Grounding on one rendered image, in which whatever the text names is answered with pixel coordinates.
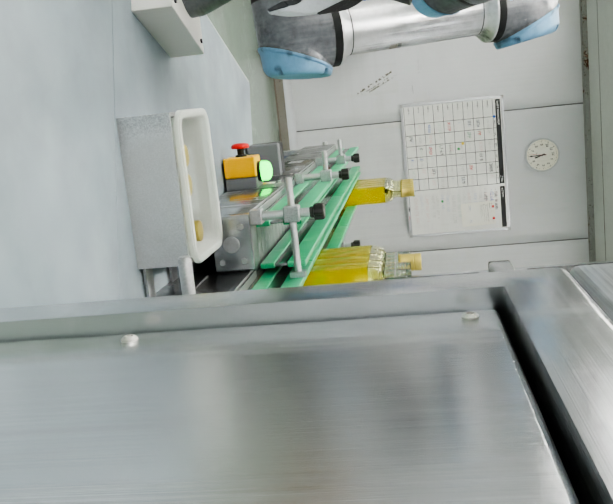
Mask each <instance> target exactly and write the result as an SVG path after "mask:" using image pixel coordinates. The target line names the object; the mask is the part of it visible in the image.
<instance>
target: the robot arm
mask: <svg viewBox="0 0 613 504"><path fill-rule="evenodd" d="M230 1H232V0H182V2H183V5H184V7H185V9H186V11H187V13H188V14H189V16H190V17H191V18H196V17H201V16H205V15H207V14H209V13H210V12H212V11H214V10H216V9H217V8H219V7H221V6H223V5H225V4H226V3H228V2H230ZM250 1H251V8H252V13H253V19H254V25H255V31H256V37H257V42H258V53H259V54H260V58H261V62H262V67H263V71H264V72H265V74H266V75H267V76H269V77H271V78H274V79H288V80H294V79H312V78H323V77H328V76H331V75H332V71H333V67H337V66H341V65H342V64H343V63H344V61H345V60H346V58H347V57H348V56H349V55H355V54H362V53H368V52H375V51H381V50H387V49H394V48H400V47H407V46H413V45H420V44H426V43H432V42H439V41H445V40H452V39H458V38H465V37H471V36H476V37H477V38H478V39H479V40H480V41H481V42H483V43H490V42H493V45H494V46H495V49H497V50H499V49H503V48H506V47H509V46H512V45H516V44H519V43H522V42H525V41H529V40H532V39H535V38H538V37H542V36H545V35H548V34H551V33H553V32H555V31H556V30H557V28H558V26H559V10H558V8H559V3H558V0H366V1H363V0H250Z"/></svg>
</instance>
